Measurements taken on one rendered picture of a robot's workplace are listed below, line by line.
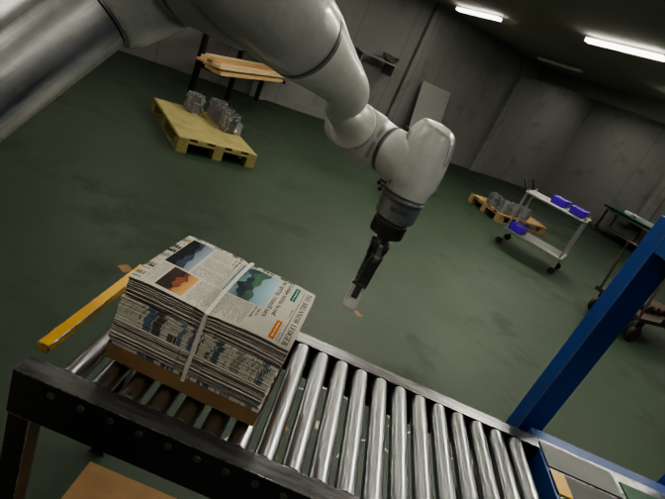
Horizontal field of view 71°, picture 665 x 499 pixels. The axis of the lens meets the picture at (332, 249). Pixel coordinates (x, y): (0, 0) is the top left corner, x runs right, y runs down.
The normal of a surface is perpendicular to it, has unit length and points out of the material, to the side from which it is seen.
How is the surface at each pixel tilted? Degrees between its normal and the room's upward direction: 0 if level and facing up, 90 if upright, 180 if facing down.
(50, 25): 73
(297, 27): 101
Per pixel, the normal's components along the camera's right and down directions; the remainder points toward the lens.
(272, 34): 0.25, 0.90
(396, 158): -0.64, 0.04
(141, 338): -0.18, 0.33
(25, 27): 0.38, 0.07
